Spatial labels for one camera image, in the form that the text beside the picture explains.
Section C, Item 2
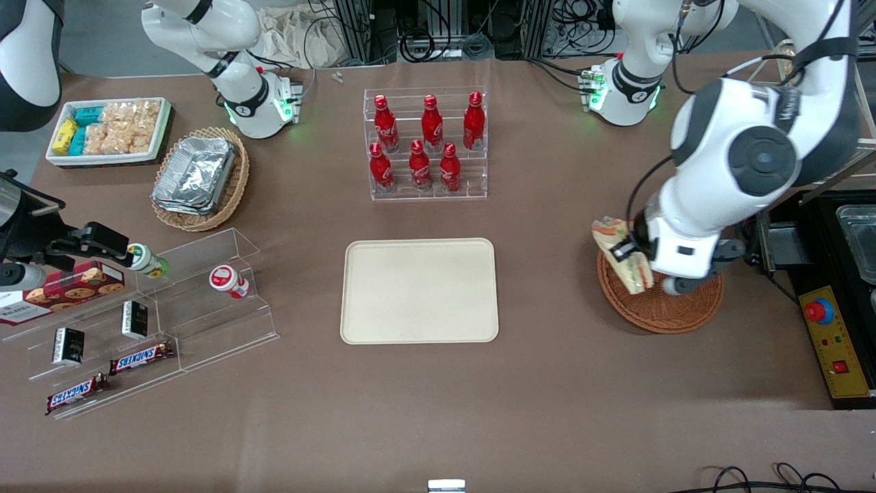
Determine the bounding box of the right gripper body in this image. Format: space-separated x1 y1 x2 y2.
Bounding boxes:
0 202 66 268

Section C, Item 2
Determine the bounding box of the triangle sandwich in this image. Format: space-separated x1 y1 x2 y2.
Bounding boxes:
592 217 656 295

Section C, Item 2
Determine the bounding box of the brown wicker basket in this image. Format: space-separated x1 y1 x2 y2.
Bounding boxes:
597 246 724 335

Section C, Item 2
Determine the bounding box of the light wicker basket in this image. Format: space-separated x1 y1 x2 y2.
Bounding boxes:
151 127 250 232

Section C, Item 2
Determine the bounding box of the white rectangular snack tray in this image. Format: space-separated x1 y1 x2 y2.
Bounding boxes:
45 97 172 167

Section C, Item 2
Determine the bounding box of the cream rectangular plastic tray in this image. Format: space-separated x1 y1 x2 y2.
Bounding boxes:
340 238 500 344

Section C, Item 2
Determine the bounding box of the red tartan cookie box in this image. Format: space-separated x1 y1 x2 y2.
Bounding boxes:
0 260 126 327

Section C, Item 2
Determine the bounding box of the green white sunflower bottle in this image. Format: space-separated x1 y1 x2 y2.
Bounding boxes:
127 244 168 279

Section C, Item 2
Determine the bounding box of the small black white box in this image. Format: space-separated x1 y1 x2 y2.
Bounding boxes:
122 301 149 340
53 327 86 366

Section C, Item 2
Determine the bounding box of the yellow snack pack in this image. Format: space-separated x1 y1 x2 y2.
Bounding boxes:
52 118 77 155

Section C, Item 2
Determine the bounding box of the silver foil container stack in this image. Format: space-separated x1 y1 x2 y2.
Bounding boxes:
152 136 237 216

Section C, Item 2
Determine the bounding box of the Snickers chocolate bar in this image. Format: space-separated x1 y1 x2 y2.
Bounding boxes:
45 373 110 416
109 340 175 375

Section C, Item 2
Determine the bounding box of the red white small bottle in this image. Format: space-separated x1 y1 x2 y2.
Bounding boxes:
209 266 250 300

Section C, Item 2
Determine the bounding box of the clear acrylic stepped display shelf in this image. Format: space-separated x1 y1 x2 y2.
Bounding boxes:
0 228 280 420

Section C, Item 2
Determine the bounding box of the black appliance with clear container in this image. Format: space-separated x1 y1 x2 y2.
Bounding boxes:
756 188 876 412

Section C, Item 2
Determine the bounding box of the clear acrylic bottle rack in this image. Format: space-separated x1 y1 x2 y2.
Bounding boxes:
363 87 489 201

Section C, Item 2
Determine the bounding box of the yellow emergency stop control box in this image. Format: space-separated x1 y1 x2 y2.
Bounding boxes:
799 286 873 400

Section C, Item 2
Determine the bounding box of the red cola bottle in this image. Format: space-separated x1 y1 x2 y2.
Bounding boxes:
421 94 444 153
409 140 433 192
463 91 486 151
370 142 394 194
439 142 461 194
374 94 400 153

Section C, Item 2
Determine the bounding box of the beige crumpled cloth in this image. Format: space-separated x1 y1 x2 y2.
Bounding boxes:
257 3 346 69

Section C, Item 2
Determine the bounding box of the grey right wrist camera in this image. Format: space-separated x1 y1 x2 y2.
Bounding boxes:
0 262 47 292

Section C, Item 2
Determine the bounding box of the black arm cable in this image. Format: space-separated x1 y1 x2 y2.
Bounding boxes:
626 154 678 237

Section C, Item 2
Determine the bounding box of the black floor cable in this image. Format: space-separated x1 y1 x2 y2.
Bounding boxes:
684 463 876 493

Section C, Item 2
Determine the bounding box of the black coiled cable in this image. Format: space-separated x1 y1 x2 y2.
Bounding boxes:
399 27 439 64

